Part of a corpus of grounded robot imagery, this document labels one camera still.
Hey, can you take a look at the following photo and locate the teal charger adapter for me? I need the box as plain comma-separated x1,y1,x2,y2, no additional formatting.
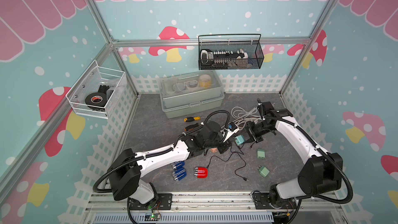
234,135,245,146

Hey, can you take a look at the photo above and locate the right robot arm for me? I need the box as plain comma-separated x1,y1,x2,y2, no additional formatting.
245,100,354,207

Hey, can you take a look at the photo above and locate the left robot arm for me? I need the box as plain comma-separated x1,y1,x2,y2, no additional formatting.
93,110,239,209

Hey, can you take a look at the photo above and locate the red electric shaver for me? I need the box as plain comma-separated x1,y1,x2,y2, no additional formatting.
194,167,208,178

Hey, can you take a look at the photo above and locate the blue shaver upper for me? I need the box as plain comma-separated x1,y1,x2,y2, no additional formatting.
172,161,185,170

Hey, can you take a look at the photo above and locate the blue shaver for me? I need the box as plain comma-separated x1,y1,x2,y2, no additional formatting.
172,161,185,170
173,167,187,181

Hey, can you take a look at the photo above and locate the blue shaver lower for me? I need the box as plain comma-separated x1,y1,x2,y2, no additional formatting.
173,167,187,181

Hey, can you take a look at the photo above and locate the green charger adapter upper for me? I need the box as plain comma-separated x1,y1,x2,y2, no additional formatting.
257,149,265,159

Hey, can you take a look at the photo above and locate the green charger adapter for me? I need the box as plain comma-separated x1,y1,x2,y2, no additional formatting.
258,166,269,178
257,149,265,159

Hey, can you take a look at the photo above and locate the green charger adapter lower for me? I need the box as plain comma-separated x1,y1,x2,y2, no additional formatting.
258,166,269,178

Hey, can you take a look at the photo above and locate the green plastic storage box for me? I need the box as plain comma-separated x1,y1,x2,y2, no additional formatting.
157,71,224,119

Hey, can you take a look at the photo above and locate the yellow tape roll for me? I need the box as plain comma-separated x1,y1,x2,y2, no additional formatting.
199,74,212,88

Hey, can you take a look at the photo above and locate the black power strip in basket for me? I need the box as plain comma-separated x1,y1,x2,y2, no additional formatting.
199,49,248,67

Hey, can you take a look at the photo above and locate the black tape roll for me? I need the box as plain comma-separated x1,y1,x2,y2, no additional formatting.
85,92,107,111

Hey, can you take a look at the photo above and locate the white coiled power cable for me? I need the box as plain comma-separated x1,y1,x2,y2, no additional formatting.
223,103,265,138

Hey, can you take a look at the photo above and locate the orange handled screwdriver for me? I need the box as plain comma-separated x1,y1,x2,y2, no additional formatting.
184,123,201,132

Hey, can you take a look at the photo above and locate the yellow handled screwdriver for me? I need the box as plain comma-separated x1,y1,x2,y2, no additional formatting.
184,116,206,122

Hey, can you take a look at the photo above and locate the black cable with plug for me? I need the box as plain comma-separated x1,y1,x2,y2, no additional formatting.
205,149,249,182

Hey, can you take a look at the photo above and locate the black wire mesh basket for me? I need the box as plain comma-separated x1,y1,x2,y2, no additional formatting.
198,34,264,70

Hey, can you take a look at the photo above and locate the clear acrylic wall bin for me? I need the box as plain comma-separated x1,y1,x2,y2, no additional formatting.
66,61,127,119

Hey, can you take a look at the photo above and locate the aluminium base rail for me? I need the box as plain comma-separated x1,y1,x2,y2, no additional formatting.
81,191,348,224

